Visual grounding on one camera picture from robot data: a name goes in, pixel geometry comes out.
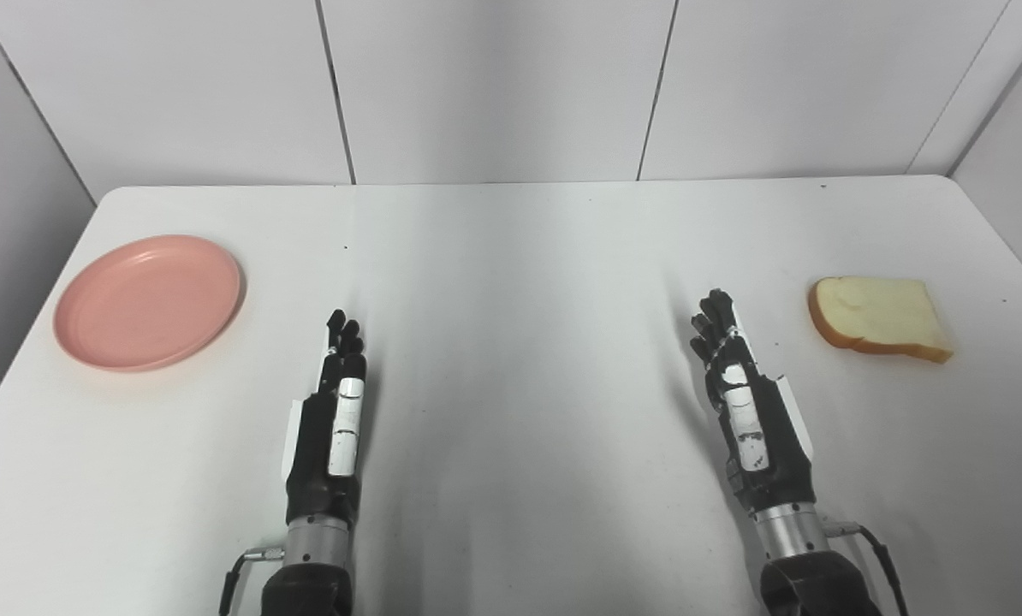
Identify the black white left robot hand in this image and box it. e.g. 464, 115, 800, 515
282, 310, 368, 524

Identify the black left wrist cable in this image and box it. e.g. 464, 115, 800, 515
218, 548, 288, 616

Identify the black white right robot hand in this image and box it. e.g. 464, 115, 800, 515
689, 289, 817, 514

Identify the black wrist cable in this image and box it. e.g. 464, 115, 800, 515
823, 519, 910, 616
218, 548, 288, 616

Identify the pink round plate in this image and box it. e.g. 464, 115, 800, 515
53, 234, 244, 373

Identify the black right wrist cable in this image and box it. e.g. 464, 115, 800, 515
823, 519, 910, 616

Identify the slice of white bread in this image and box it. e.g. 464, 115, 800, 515
808, 275, 955, 364

